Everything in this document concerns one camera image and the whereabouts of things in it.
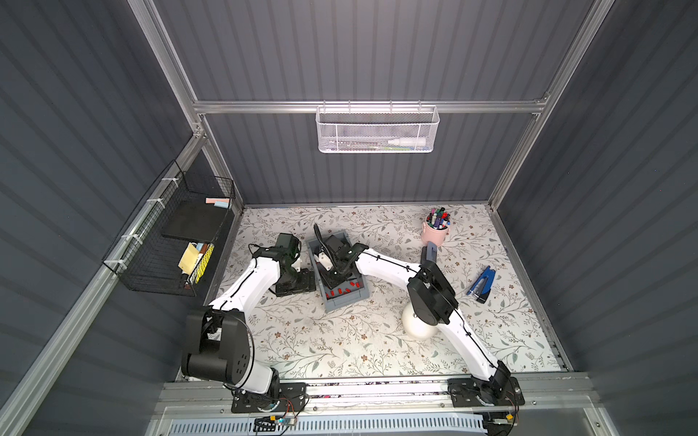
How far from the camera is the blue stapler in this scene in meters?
0.93

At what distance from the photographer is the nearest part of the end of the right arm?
0.74 metres

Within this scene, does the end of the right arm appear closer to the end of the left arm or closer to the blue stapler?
the end of the left arm

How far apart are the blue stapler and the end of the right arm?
1.53ft
